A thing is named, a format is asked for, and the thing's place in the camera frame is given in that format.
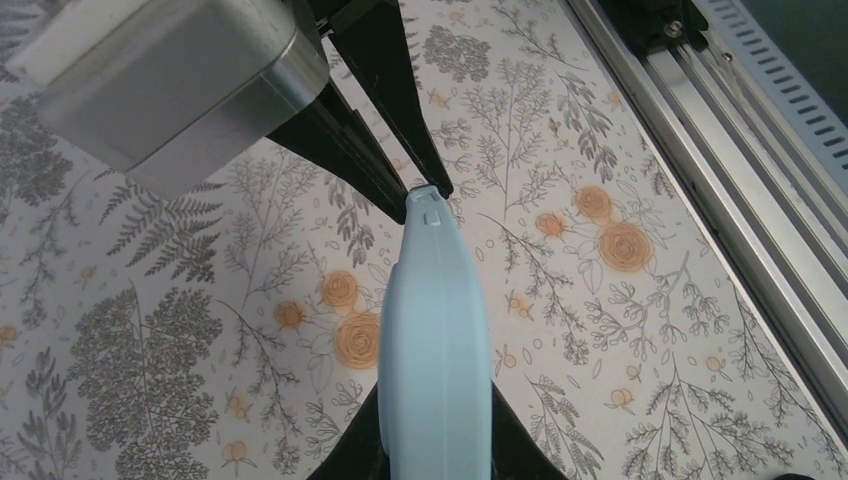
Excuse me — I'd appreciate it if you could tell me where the slotted grey cable duct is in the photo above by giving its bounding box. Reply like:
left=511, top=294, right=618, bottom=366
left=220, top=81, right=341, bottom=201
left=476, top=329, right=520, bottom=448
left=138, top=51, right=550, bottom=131
left=695, top=0, right=847, bottom=190

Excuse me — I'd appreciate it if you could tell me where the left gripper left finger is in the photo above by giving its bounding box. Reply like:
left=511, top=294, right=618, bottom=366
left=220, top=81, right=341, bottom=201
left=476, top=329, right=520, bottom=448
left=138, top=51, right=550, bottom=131
left=307, top=385, right=388, bottom=480

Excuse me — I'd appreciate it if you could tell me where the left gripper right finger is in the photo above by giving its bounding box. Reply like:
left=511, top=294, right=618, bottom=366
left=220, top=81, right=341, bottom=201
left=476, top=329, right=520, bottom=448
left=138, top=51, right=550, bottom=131
left=491, top=384, right=566, bottom=480

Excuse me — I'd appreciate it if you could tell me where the aluminium front rail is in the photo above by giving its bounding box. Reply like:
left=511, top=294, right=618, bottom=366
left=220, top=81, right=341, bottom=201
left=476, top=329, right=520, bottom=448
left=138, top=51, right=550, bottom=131
left=564, top=1, right=847, bottom=435

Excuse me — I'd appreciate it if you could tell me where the light blue phone case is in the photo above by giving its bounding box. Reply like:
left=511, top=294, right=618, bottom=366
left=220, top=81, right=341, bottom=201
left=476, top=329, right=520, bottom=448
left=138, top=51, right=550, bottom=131
left=377, top=185, right=492, bottom=479

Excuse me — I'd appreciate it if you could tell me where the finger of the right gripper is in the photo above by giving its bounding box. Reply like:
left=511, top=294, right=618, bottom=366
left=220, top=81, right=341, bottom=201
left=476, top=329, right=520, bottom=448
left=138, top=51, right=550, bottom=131
left=327, top=0, right=454, bottom=199
left=267, top=81, right=408, bottom=224

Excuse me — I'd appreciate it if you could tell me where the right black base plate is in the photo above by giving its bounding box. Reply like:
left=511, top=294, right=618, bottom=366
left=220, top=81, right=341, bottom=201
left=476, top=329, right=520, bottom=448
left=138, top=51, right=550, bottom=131
left=599, top=0, right=709, bottom=59

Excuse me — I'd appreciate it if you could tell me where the floral table mat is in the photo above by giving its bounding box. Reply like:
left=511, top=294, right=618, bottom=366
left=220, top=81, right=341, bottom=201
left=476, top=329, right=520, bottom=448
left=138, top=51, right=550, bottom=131
left=1, top=1, right=847, bottom=479

